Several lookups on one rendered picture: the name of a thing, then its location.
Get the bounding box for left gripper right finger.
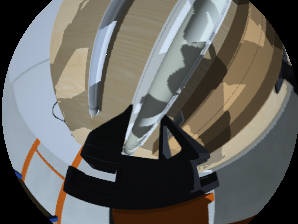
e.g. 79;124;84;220
158;114;210;165

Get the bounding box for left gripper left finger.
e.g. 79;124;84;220
84;104;133;153

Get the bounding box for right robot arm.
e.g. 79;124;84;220
275;46;298;96

